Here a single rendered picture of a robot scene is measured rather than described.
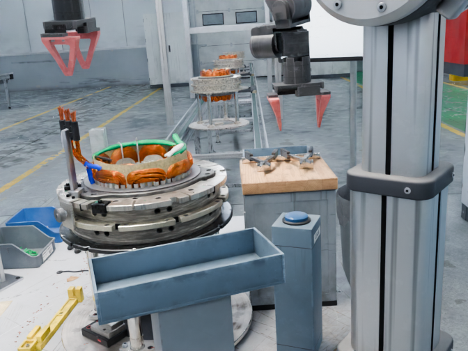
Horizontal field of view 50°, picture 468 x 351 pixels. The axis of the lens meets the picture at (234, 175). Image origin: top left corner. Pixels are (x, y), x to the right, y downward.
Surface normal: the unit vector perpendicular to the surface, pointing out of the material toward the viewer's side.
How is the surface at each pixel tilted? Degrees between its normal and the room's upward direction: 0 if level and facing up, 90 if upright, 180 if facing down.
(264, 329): 0
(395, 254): 90
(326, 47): 83
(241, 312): 0
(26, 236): 87
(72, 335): 0
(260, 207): 90
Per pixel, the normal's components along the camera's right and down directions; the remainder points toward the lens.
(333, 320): -0.06, -0.96
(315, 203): 0.02, 0.27
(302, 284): -0.36, 0.27
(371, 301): -0.62, 0.25
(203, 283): 0.33, 0.24
